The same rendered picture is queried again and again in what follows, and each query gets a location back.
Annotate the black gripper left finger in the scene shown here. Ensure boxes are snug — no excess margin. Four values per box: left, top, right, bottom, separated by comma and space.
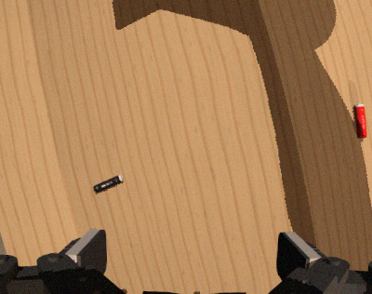
0, 229, 126, 294

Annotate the black aaa battery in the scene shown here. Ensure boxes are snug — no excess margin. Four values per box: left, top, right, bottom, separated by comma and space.
93, 175, 124, 193

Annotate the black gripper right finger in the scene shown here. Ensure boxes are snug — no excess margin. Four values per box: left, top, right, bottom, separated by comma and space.
268, 232, 372, 294

